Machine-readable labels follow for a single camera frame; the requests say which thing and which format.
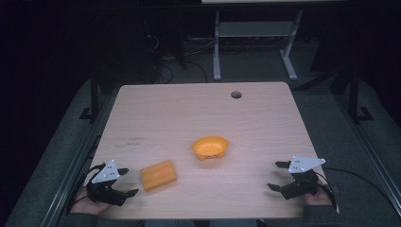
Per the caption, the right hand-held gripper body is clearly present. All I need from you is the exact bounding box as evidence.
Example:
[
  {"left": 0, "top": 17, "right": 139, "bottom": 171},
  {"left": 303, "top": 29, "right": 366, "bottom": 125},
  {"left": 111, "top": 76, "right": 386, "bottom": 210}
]
[{"left": 280, "top": 155, "right": 327, "bottom": 201}]

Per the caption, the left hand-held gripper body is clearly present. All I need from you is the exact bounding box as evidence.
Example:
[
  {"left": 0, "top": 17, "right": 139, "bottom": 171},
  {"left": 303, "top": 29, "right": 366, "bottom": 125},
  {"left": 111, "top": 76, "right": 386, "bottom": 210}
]
[{"left": 86, "top": 159, "right": 128, "bottom": 207}]

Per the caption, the orange rectangular soap bar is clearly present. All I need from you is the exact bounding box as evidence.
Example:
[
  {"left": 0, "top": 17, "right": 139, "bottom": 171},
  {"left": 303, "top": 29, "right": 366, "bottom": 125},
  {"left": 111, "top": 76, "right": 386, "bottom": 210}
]
[{"left": 139, "top": 159, "right": 178, "bottom": 192}]

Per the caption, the orange perforated soap dish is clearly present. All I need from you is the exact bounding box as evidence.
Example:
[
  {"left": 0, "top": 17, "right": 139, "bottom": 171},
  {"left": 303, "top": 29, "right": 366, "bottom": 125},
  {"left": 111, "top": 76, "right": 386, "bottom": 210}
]
[{"left": 191, "top": 135, "right": 230, "bottom": 162}]

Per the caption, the person's left hand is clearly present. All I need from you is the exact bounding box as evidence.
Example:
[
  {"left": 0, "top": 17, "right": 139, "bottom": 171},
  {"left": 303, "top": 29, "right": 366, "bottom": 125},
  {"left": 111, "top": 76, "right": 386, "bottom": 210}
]
[{"left": 70, "top": 185, "right": 112, "bottom": 216}]

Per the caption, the person's right hand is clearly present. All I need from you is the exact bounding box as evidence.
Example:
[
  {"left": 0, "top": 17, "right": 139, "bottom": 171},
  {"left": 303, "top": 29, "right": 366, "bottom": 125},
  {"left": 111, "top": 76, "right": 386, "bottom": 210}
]
[{"left": 304, "top": 180, "right": 335, "bottom": 208}]

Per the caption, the black metal stand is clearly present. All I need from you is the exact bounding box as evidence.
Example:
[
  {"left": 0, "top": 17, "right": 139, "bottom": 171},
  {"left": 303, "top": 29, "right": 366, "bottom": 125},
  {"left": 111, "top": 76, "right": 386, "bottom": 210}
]
[
  {"left": 78, "top": 67, "right": 102, "bottom": 123},
  {"left": 347, "top": 61, "right": 375, "bottom": 125}
]

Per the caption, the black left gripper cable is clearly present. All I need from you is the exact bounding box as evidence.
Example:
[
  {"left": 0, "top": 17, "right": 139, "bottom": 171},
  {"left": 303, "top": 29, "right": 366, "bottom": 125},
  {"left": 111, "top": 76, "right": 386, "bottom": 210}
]
[{"left": 65, "top": 163, "right": 107, "bottom": 216}]

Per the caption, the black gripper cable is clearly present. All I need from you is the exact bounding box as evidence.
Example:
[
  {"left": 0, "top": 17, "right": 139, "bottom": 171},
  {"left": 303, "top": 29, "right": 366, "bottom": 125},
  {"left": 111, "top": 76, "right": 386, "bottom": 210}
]
[
  {"left": 65, "top": 163, "right": 107, "bottom": 216},
  {"left": 316, "top": 166, "right": 401, "bottom": 214}
]

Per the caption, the metal floor rail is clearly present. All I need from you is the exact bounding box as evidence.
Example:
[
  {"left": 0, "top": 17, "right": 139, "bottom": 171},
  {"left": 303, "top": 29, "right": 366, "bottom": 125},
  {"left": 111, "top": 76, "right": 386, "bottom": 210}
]
[
  {"left": 39, "top": 91, "right": 122, "bottom": 227},
  {"left": 333, "top": 93, "right": 401, "bottom": 207}
]

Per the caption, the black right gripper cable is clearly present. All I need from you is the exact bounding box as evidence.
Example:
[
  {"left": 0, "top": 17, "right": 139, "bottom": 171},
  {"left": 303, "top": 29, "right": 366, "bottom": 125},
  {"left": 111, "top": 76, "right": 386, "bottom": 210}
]
[{"left": 316, "top": 166, "right": 401, "bottom": 214}]

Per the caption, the tangle of floor cables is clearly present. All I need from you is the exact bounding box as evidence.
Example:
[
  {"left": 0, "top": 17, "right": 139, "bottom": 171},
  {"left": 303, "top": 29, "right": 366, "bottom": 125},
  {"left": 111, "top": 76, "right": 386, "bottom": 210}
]
[{"left": 143, "top": 29, "right": 216, "bottom": 85}]

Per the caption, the white metal stand frame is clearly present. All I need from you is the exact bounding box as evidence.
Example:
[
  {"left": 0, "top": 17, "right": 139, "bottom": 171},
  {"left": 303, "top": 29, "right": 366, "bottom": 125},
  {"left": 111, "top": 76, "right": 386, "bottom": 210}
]
[{"left": 212, "top": 9, "right": 305, "bottom": 82}]

